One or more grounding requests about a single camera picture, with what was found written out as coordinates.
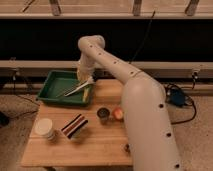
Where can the white dish brush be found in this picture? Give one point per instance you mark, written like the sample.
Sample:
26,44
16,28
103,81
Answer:
80,86

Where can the white lidded jar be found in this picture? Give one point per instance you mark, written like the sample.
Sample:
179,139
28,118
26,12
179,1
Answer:
45,129

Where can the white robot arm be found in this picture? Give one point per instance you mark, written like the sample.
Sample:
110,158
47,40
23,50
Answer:
143,101

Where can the bunch of dark grapes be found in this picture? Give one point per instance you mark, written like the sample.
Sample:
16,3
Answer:
127,148

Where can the striped folded cloth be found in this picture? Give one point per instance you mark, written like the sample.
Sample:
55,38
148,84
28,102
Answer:
73,127

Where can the wooden table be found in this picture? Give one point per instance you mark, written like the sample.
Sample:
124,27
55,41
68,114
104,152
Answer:
94,145

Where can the blue power adapter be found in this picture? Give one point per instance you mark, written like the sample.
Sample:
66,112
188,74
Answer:
177,97

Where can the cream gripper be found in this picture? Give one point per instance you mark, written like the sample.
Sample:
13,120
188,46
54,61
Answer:
83,75

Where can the green plastic tray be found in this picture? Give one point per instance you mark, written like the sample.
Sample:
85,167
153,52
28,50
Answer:
56,82

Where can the peach fruit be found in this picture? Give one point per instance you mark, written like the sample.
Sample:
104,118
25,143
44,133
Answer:
118,114

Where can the small metal cup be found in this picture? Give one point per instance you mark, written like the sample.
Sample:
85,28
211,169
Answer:
103,115

